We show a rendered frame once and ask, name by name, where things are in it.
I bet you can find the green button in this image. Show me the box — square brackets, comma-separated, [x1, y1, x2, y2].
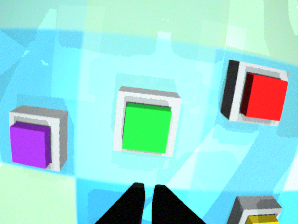
[112, 85, 181, 156]

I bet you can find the yellow button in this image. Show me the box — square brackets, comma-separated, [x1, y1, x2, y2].
[226, 196, 283, 224]

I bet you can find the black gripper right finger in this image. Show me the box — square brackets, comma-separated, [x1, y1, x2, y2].
[152, 184, 205, 224]

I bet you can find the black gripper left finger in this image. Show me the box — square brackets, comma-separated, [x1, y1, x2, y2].
[94, 183, 146, 224]

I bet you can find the purple button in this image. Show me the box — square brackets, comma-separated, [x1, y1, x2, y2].
[9, 105, 69, 172]

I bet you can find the red button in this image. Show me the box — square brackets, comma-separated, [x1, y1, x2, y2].
[221, 60, 290, 127]

